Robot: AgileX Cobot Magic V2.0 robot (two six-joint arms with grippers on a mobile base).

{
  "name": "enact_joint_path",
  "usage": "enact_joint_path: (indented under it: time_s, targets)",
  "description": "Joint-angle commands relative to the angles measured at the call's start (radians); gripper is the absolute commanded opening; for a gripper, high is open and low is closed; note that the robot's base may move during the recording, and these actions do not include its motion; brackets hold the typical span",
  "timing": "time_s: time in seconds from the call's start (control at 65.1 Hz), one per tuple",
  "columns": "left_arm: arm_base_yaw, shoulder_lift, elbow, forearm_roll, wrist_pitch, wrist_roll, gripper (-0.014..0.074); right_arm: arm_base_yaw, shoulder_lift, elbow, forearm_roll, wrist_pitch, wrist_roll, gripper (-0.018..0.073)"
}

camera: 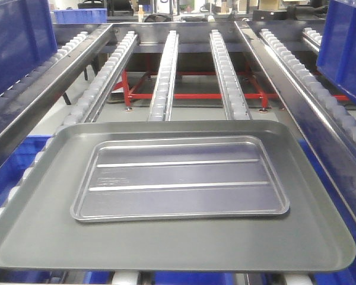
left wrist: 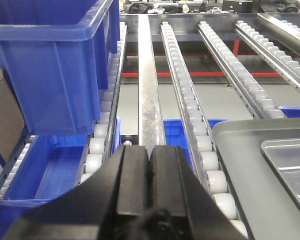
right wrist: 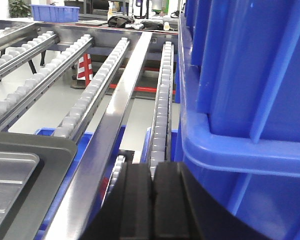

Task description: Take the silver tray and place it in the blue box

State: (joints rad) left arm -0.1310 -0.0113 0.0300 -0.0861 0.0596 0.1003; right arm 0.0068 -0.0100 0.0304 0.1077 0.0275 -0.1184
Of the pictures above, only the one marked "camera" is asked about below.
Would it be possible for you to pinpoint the far left roller rail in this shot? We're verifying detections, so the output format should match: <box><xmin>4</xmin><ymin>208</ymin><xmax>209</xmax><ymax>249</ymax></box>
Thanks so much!
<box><xmin>0</xmin><ymin>31</ymin><xmax>88</xmax><ymax>111</ymax></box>

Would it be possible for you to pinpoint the blue box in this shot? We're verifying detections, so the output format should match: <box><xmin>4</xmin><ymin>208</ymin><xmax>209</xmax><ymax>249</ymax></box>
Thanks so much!
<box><xmin>0</xmin><ymin>1</ymin><xmax>57</xmax><ymax>94</ymax></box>
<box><xmin>317</xmin><ymin>1</ymin><xmax>356</xmax><ymax>104</ymax></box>

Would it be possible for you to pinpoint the small silver metal tray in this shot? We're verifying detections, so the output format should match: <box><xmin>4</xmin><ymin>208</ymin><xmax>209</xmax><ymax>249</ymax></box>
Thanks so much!
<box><xmin>71</xmin><ymin>135</ymin><xmax>290</xmax><ymax>223</ymax></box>

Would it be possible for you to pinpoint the red metal frame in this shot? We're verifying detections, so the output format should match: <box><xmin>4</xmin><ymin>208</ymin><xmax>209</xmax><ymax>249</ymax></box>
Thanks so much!
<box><xmin>111</xmin><ymin>55</ymin><xmax>351</xmax><ymax>111</ymax></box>

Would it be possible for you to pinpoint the right centre roller rail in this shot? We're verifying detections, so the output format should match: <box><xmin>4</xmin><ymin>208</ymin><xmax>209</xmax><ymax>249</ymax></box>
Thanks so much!
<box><xmin>210</xmin><ymin>30</ymin><xmax>251</xmax><ymax>120</ymax></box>

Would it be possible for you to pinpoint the distant blue crate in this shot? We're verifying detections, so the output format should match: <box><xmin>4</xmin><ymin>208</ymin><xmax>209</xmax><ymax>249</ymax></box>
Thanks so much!
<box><xmin>53</xmin><ymin>8</ymin><xmax>107</xmax><ymax>24</ymax></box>

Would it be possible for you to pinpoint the blue box upper left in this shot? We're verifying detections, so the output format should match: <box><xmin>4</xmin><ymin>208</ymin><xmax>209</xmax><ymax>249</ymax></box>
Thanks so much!
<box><xmin>0</xmin><ymin>1</ymin><xmax>57</xmax><ymax>94</ymax></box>

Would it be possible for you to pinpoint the right steel divider beam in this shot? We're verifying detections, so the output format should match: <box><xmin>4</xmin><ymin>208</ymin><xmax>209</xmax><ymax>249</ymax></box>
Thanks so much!
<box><xmin>235</xmin><ymin>21</ymin><xmax>356</xmax><ymax>222</ymax></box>

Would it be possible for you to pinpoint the roller rail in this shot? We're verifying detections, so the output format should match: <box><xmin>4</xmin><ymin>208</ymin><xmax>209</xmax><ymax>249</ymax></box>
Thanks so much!
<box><xmin>260</xmin><ymin>28</ymin><xmax>356</xmax><ymax>143</ymax></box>
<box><xmin>210</xmin><ymin>30</ymin><xmax>251</xmax><ymax>120</ymax></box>
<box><xmin>0</xmin><ymin>31</ymin><xmax>88</xmax><ymax>111</ymax></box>
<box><xmin>148</xmin><ymin>30</ymin><xmax>179</xmax><ymax>121</ymax></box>
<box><xmin>62</xmin><ymin>31</ymin><xmax>138</xmax><ymax>128</ymax></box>

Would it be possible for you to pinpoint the far right roller rail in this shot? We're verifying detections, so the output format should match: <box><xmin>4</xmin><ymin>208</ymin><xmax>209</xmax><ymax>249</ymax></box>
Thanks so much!
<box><xmin>260</xmin><ymin>28</ymin><xmax>356</xmax><ymax>143</ymax></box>

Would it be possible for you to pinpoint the blue box upper right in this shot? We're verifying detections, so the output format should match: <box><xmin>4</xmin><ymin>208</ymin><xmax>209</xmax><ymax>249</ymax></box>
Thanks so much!
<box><xmin>317</xmin><ymin>1</ymin><xmax>356</xmax><ymax>104</ymax></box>

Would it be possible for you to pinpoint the middle roller rail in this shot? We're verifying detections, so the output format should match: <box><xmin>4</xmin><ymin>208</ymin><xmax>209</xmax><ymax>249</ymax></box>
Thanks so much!
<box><xmin>148</xmin><ymin>30</ymin><xmax>179</xmax><ymax>121</ymax></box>

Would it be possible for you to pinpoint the blue bin lower left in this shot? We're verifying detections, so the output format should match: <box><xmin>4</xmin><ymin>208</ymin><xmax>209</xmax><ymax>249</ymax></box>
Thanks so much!
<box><xmin>0</xmin><ymin>135</ymin><xmax>50</xmax><ymax>206</ymax></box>

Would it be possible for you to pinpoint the steel divider beam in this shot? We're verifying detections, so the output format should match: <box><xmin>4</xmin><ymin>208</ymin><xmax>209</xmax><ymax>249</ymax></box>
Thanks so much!
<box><xmin>0</xmin><ymin>24</ymin><xmax>113</xmax><ymax>167</ymax></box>
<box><xmin>235</xmin><ymin>21</ymin><xmax>356</xmax><ymax>222</ymax></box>

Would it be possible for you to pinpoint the left steel divider beam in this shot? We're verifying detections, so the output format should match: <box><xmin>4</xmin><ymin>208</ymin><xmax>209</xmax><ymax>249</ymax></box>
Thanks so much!
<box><xmin>0</xmin><ymin>24</ymin><xmax>113</xmax><ymax>167</ymax></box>

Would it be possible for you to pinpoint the left centre roller rail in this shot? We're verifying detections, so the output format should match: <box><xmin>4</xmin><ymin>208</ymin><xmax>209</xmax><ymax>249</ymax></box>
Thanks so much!
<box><xmin>62</xmin><ymin>31</ymin><xmax>138</xmax><ymax>128</ymax></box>

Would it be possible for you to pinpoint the large grey serving tray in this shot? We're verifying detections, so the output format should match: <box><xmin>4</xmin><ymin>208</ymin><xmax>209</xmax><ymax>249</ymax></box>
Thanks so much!
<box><xmin>0</xmin><ymin>121</ymin><xmax>356</xmax><ymax>272</ymax></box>

